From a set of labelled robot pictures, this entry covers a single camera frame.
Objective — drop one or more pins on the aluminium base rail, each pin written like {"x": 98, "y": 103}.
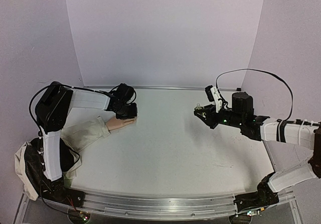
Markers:
{"x": 168, "y": 209}

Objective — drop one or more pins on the beige sleeve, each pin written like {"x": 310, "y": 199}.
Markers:
{"x": 77, "y": 137}

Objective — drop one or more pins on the white nail polish bottle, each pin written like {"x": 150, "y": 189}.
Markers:
{"x": 199, "y": 107}

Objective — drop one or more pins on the mannequin hand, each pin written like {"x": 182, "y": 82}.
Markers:
{"x": 115, "y": 124}

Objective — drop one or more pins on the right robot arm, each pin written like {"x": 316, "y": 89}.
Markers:
{"x": 264, "y": 128}

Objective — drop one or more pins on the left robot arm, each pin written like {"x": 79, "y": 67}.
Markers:
{"x": 58, "y": 100}

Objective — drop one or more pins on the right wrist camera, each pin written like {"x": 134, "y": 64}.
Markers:
{"x": 215, "y": 97}

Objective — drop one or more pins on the aluminium back table rail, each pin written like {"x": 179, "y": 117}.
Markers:
{"x": 161, "y": 87}

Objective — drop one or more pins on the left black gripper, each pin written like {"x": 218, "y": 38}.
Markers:
{"x": 134, "y": 114}

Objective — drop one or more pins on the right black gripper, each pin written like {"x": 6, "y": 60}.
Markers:
{"x": 211, "y": 117}

